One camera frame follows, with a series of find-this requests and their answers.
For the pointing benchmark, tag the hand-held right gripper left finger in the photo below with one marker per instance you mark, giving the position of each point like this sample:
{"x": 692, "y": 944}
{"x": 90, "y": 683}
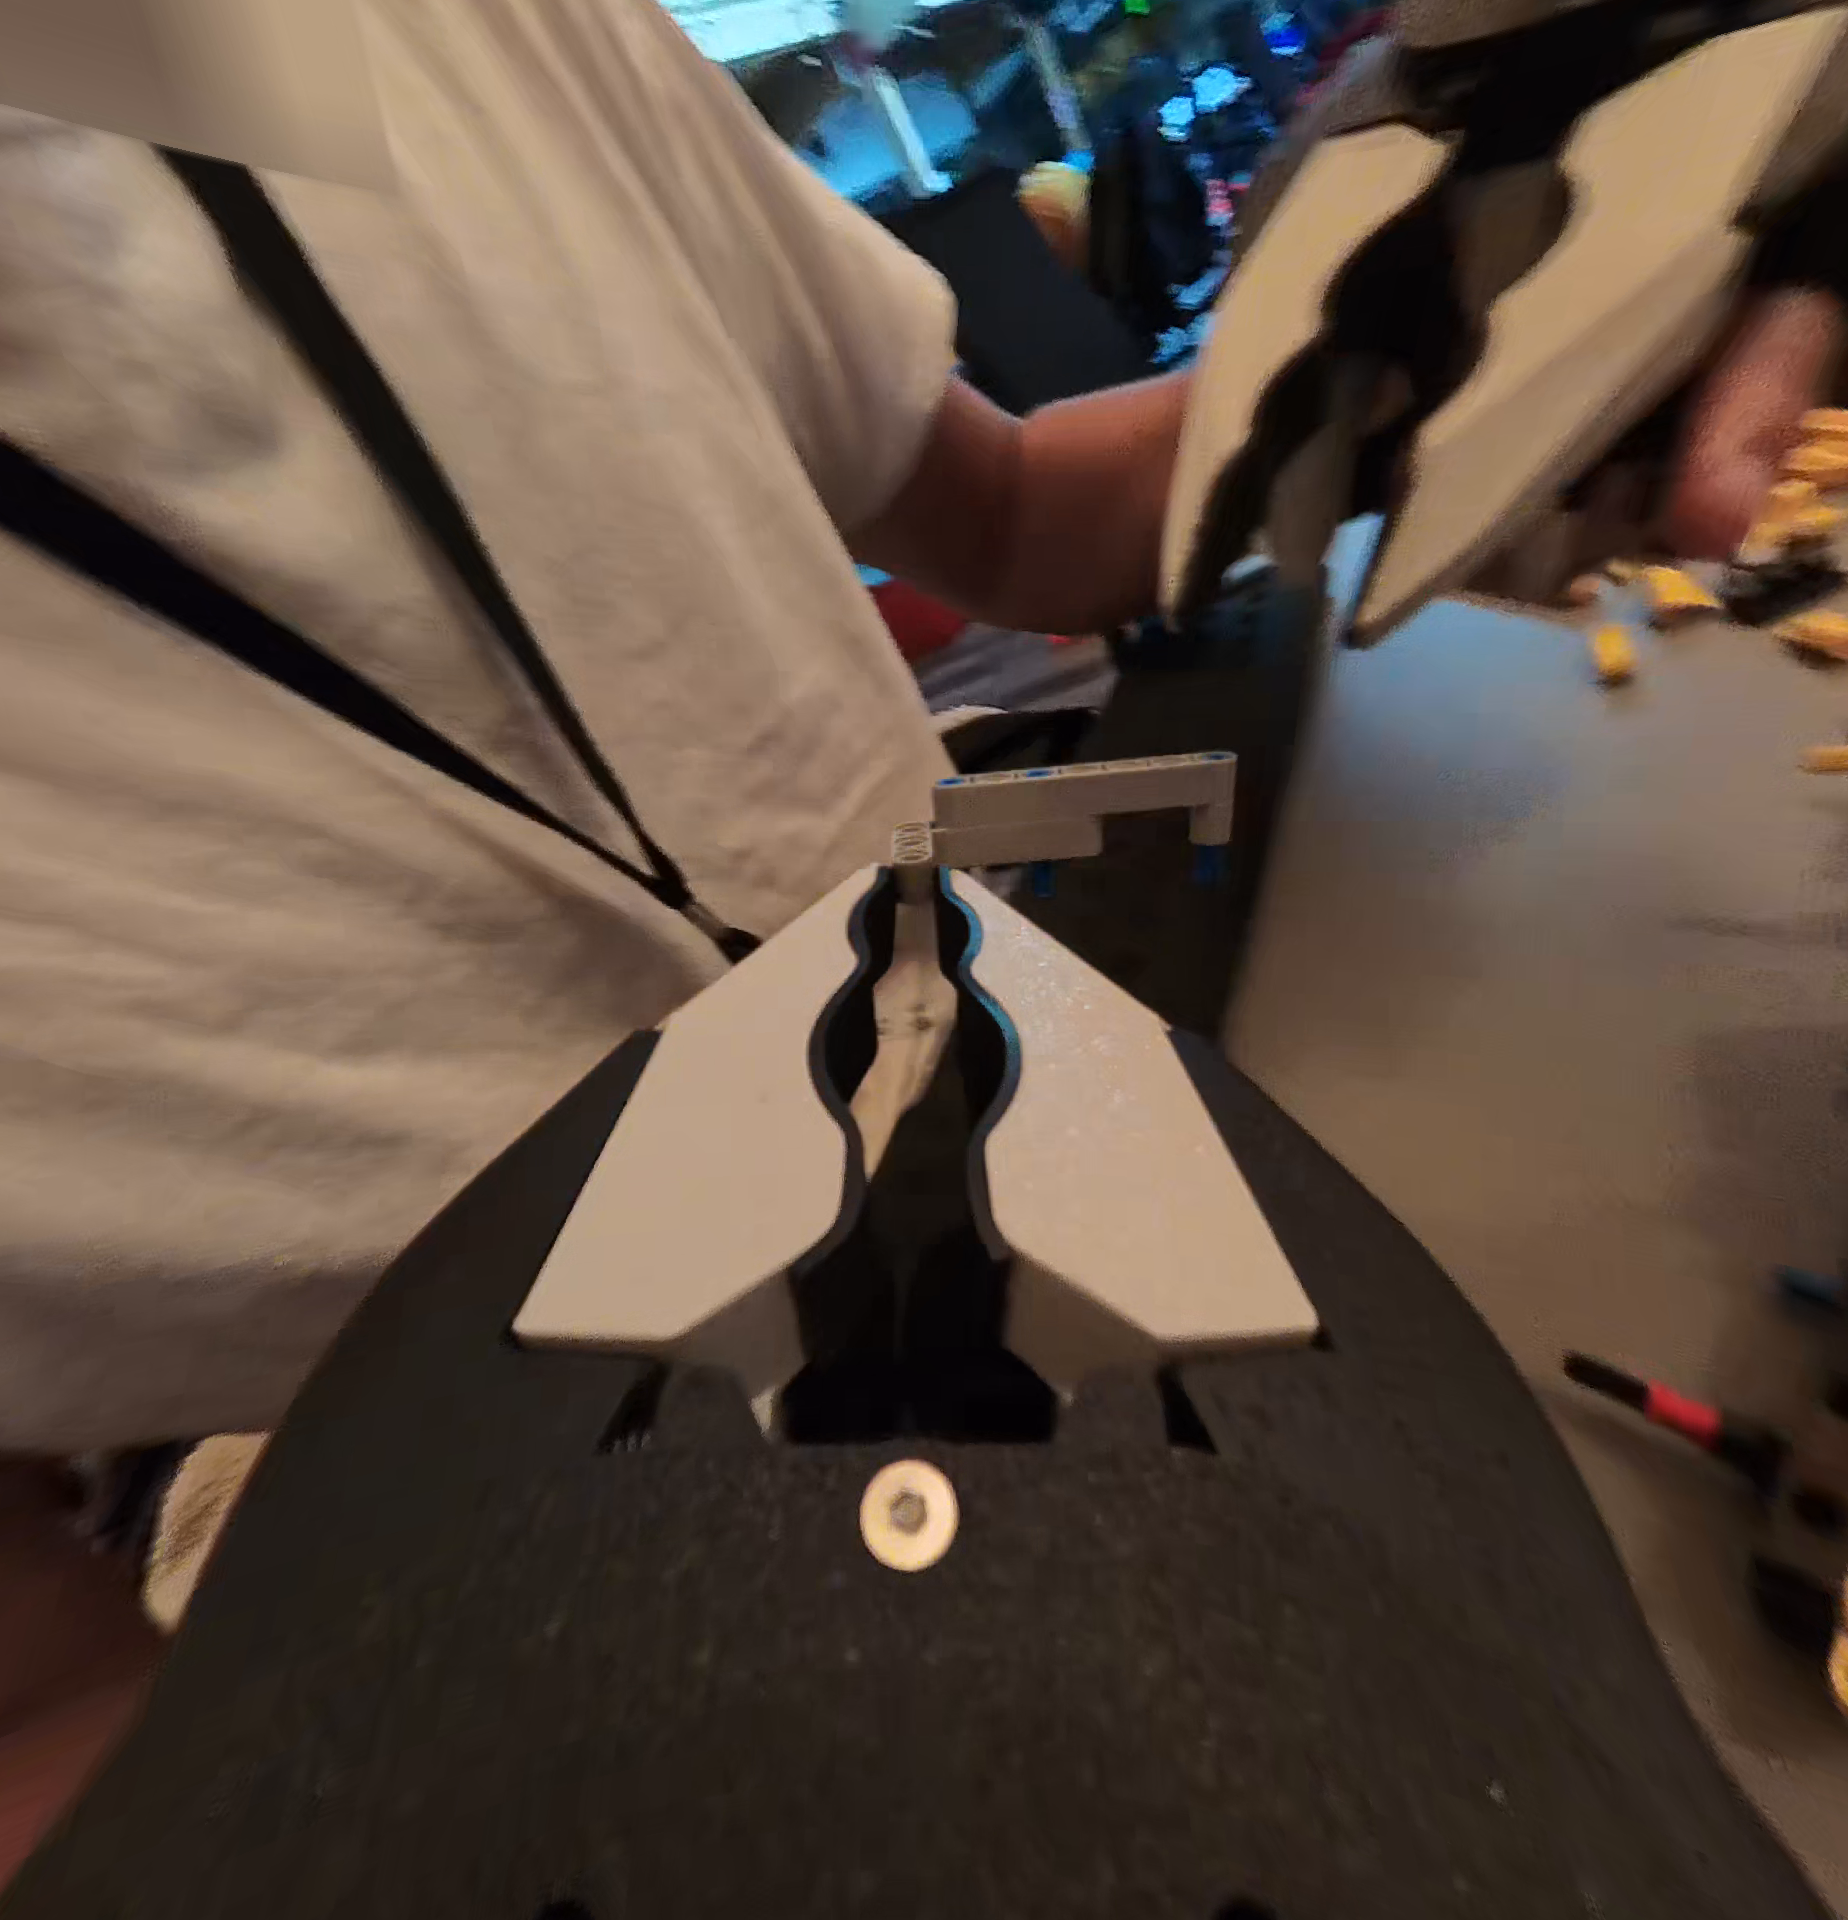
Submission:
{"x": 685, "y": 1186}

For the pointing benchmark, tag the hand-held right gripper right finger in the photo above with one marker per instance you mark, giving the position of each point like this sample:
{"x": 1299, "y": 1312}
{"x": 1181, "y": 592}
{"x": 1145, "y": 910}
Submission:
{"x": 1149, "y": 1186}

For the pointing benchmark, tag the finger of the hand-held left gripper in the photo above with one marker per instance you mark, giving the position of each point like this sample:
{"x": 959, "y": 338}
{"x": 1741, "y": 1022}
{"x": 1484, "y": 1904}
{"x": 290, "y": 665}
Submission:
{"x": 1616, "y": 299}
{"x": 1270, "y": 299}

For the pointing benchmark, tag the pile of yellow bricks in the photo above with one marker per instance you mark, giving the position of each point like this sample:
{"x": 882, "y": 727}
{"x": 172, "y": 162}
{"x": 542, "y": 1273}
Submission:
{"x": 1823, "y": 481}

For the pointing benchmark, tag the long grey holed beam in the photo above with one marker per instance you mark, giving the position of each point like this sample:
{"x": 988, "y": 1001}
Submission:
{"x": 1073, "y": 785}

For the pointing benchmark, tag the yellow black brick car model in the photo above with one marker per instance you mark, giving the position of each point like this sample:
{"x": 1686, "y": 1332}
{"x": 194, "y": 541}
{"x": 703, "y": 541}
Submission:
{"x": 1808, "y": 1500}

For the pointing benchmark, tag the person's left forearm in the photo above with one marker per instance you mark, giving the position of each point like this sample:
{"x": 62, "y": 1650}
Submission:
{"x": 1044, "y": 510}

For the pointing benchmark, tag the person's right forearm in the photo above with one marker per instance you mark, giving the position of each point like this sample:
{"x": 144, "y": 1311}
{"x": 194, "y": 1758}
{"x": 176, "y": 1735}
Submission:
{"x": 40, "y": 1680}

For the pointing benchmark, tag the grey desk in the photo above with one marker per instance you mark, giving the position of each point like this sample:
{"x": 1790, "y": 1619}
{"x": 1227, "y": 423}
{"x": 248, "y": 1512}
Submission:
{"x": 1542, "y": 978}

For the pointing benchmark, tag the person's left hand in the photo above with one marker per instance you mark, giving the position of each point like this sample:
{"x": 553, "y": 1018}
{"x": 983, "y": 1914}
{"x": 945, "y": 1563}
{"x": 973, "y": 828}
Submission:
{"x": 1749, "y": 420}

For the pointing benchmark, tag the person's white shirt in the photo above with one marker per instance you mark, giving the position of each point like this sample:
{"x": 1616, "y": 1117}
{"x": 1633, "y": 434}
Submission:
{"x": 417, "y": 748}

